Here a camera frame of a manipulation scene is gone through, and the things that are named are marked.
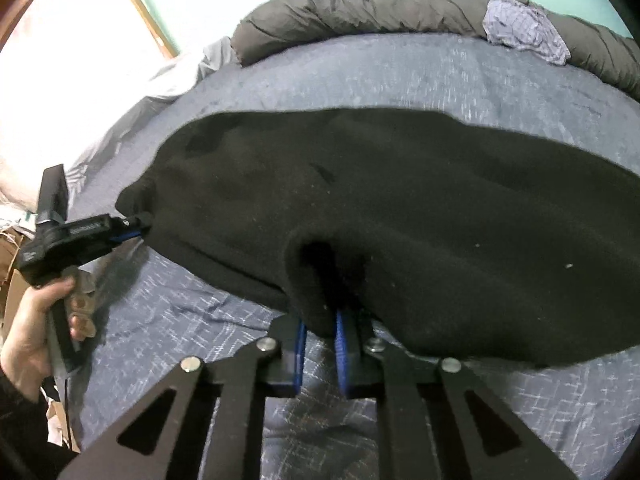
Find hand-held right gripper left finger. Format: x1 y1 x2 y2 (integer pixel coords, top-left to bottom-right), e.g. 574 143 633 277
57 317 308 480

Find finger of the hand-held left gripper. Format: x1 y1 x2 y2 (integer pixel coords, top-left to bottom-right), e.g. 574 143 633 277
110 229 150 247
109 211 153 233

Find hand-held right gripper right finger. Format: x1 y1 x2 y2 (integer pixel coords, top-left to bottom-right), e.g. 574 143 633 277
335 307 583 480

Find black pants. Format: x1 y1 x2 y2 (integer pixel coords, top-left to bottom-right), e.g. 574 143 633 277
115 106 640 370

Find person's left forearm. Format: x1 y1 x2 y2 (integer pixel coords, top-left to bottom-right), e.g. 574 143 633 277
0 360 66 480

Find person's left hand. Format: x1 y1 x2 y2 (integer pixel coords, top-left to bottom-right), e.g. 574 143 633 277
0 267 97 394

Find cardboard box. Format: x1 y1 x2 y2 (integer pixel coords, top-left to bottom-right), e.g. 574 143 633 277
0 227 33 321

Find light grey bed cover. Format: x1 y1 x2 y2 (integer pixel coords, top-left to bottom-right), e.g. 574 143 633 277
67 37 241 196

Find pink curtain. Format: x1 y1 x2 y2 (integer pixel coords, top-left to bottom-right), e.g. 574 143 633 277
0 0 176 206

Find bed with blue sheet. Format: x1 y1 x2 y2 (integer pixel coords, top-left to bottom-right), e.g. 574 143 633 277
65 32 640 480

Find grey rolled duvet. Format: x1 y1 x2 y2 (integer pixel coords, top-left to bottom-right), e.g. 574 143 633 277
231 0 640 103

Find purple checked shorts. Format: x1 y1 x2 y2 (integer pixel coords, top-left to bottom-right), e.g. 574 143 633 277
481 0 572 66

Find wooden window frame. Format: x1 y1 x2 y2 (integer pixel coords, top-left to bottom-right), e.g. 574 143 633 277
127 0 181 58

